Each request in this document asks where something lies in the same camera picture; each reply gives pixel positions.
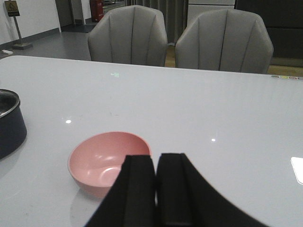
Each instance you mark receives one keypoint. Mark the white cabinet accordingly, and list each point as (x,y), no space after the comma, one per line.
(196,7)

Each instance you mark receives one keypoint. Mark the dark counter with white top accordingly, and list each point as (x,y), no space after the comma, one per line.
(284,22)

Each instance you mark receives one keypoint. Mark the red trash bin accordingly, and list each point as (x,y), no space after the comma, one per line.
(96,8)

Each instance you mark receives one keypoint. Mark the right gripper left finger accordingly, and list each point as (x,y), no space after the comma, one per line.
(131,200)

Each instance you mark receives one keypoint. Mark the grey upholstered chair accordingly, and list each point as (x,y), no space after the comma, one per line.
(225,40)
(130,35)

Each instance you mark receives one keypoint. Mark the right grey upholstered chair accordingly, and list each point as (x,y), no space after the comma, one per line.
(225,40)

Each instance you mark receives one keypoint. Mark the pink plastic bowl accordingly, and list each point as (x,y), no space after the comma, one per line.
(96,162)

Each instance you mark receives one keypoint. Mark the dark blue cooking pot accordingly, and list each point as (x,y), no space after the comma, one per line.
(13,130)

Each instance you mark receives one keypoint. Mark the yellow warning sign stand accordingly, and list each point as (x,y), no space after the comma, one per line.
(12,10)

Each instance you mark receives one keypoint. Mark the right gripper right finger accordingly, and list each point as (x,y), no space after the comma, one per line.
(186,199)

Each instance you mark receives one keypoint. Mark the left grey upholstered chair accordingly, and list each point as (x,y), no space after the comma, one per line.
(130,35)

